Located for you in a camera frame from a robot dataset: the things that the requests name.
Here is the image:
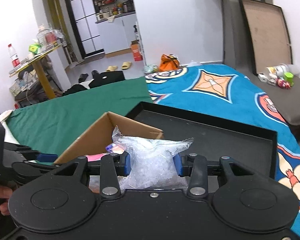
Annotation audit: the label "grey bench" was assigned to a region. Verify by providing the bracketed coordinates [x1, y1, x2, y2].
[247, 75, 300, 127]

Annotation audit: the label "clear plastic bag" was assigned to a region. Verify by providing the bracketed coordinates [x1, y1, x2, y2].
[112, 126, 194, 190]

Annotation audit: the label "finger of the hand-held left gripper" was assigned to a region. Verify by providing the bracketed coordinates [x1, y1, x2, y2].
[11, 162, 62, 180]
[4, 142, 58, 163]

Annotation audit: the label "small red toy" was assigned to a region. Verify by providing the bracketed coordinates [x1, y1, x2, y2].
[276, 79, 292, 89]

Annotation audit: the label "grey leaning panel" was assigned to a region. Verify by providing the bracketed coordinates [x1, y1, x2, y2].
[221, 0, 255, 65]

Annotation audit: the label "black bag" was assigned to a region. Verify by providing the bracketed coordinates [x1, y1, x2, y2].
[89, 70, 125, 89]

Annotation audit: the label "white fluffy blanket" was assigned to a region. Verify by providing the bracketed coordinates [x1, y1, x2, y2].
[0, 109, 18, 144]

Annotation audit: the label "green cloth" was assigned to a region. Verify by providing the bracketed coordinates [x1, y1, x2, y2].
[5, 76, 150, 155]

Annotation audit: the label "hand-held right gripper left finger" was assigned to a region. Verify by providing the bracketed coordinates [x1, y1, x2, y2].
[51, 152, 131, 197]

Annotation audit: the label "orange carton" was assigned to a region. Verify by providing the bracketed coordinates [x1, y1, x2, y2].
[130, 41, 143, 62]

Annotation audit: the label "clear plastic jar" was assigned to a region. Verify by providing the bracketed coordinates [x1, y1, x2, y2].
[37, 25, 53, 47]

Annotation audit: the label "black framed brown board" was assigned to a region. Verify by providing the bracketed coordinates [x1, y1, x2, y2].
[239, 0, 293, 75]

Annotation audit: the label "orange bag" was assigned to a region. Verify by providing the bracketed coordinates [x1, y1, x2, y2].
[159, 54, 180, 72]

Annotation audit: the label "red box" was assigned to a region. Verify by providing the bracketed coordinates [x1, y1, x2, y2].
[45, 32, 58, 44]

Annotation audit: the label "brown cardboard box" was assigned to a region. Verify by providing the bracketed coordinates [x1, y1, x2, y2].
[54, 112, 165, 194]

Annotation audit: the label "person's left hand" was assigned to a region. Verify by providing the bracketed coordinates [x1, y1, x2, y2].
[0, 183, 14, 216]

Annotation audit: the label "white kitchen cabinet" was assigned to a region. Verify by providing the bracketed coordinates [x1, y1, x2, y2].
[95, 14, 138, 54]

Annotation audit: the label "black framed sliding door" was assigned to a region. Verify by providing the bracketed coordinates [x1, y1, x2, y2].
[62, 0, 105, 59]

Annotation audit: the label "blue patterned blanket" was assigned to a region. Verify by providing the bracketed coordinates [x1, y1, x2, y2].
[145, 64, 300, 233]

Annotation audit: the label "clutter under table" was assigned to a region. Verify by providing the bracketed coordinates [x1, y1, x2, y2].
[10, 71, 40, 100]

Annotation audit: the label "red label water bottle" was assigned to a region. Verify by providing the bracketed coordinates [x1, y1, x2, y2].
[7, 44, 20, 68]

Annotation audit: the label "black and white clothes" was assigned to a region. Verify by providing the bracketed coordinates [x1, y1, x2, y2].
[62, 79, 95, 97]

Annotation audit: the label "white storage rack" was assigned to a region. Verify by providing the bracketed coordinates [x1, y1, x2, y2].
[135, 17, 147, 65]

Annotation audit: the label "purple tissue pack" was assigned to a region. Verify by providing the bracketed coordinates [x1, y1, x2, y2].
[105, 144, 125, 154]

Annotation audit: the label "shelf of kitchen items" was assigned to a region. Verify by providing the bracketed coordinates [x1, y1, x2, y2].
[94, 0, 135, 15]

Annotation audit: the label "yellow table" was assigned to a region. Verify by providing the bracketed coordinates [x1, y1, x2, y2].
[9, 44, 63, 99]

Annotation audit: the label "black tray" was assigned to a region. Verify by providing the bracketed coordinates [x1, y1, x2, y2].
[125, 101, 277, 180]

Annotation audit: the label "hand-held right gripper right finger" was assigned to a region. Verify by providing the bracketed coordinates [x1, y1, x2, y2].
[172, 152, 253, 197]

